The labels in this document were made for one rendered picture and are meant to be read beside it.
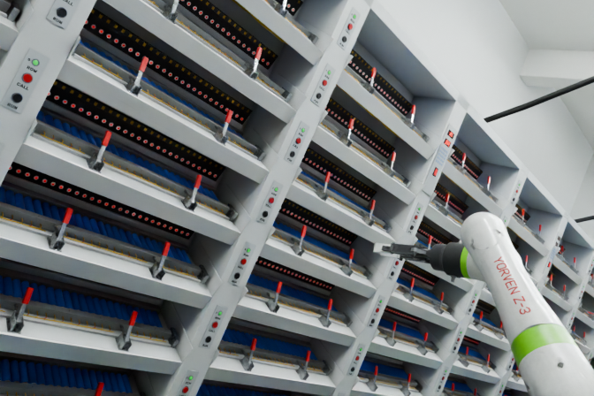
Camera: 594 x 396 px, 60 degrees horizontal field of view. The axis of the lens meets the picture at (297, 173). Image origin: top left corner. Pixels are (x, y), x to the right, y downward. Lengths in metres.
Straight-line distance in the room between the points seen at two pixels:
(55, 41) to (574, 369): 1.14
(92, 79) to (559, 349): 1.05
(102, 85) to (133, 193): 0.26
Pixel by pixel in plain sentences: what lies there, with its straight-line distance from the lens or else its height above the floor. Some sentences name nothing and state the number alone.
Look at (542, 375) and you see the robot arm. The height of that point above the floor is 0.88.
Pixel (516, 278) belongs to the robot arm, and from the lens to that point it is 1.20.
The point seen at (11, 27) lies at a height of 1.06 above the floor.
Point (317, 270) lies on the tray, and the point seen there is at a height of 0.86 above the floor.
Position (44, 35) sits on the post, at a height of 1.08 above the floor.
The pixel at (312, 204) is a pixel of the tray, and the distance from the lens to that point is 1.60.
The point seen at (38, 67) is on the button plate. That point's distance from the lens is 1.14.
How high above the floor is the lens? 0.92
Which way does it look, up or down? 7 degrees up
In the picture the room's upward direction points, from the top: 24 degrees clockwise
